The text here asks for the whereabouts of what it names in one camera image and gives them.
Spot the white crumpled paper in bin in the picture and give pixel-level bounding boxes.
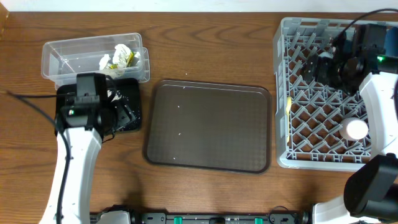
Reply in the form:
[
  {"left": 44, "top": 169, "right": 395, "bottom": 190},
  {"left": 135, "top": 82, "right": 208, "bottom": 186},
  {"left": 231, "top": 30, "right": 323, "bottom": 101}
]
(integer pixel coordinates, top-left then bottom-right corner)
[{"left": 99, "top": 54, "right": 111, "bottom": 70}]

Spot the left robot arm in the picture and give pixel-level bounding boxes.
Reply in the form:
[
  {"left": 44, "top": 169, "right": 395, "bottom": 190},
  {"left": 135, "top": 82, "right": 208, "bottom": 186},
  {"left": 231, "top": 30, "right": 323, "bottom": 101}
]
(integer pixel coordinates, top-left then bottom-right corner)
[{"left": 7, "top": 73, "right": 141, "bottom": 223}]

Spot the yellow green snack wrapper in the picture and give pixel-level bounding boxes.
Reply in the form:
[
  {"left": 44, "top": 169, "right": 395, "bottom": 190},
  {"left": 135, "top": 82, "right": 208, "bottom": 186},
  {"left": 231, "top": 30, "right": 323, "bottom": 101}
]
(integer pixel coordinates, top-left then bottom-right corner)
[{"left": 109, "top": 52, "right": 134, "bottom": 69}]

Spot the white tissue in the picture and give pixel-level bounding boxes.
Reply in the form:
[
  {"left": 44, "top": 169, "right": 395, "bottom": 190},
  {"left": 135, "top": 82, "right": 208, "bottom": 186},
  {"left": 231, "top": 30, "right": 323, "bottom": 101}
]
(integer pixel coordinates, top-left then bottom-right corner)
[{"left": 112, "top": 44, "right": 132, "bottom": 64}]

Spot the white rice pile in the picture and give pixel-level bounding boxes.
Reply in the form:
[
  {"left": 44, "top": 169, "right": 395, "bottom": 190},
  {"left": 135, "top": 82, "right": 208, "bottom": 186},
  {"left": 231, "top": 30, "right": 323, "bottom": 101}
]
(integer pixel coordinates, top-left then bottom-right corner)
[{"left": 108, "top": 88, "right": 132, "bottom": 109}]

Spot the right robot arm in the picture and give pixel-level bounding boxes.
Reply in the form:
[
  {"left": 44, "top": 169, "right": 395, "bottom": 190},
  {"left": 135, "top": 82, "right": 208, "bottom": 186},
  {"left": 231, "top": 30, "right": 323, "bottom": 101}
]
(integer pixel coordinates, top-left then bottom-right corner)
[{"left": 302, "top": 19, "right": 397, "bottom": 223}]

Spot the clear plastic bin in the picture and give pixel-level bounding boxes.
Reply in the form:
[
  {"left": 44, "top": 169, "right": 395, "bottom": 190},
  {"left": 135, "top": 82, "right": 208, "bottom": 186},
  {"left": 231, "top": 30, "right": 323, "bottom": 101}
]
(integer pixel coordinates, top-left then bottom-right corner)
[{"left": 41, "top": 33, "right": 150, "bottom": 88}]

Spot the black bin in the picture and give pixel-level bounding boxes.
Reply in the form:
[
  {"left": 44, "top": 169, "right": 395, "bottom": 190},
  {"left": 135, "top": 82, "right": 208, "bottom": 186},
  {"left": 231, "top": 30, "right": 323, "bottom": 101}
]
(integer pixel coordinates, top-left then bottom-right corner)
[{"left": 55, "top": 77, "right": 142, "bottom": 135}]

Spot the brown serving tray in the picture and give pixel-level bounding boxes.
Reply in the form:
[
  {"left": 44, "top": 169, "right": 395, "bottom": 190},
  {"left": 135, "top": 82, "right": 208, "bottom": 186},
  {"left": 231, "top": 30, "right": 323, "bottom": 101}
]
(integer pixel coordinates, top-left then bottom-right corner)
[{"left": 143, "top": 80, "right": 272, "bottom": 174}]

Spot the pink and white cup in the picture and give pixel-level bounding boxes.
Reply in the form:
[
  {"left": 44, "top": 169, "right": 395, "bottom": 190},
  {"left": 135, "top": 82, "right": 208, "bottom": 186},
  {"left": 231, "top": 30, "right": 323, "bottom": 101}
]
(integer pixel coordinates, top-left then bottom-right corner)
[{"left": 339, "top": 118, "right": 369, "bottom": 141}]

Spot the grey dishwasher rack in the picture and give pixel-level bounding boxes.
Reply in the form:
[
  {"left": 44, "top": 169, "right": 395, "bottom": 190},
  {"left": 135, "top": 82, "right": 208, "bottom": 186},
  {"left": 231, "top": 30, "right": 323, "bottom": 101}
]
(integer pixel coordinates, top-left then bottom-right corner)
[{"left": 272, "top": 17, "right": 398, "bottom": 174}]

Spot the yellow plastic spoon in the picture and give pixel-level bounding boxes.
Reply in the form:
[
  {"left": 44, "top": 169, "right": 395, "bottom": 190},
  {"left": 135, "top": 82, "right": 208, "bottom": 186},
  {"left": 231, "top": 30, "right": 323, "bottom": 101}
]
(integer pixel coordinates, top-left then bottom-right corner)
[{"left": 285, "top": 96, "right": 292, "bottom": 143}]

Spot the dark blue plate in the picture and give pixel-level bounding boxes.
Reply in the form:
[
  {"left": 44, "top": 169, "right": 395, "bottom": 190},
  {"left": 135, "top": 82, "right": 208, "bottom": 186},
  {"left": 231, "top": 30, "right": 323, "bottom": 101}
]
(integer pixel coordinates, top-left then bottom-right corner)
[{"left": 384, "top": 27, "right": 398, "bottom": 57}]

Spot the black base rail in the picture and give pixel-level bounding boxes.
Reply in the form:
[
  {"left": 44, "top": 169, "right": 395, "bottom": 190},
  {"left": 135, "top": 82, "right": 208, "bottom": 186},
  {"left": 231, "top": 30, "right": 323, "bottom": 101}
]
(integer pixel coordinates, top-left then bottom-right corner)
[{"left": 90, "top": 211, "right": 312, "bottom": 224}]

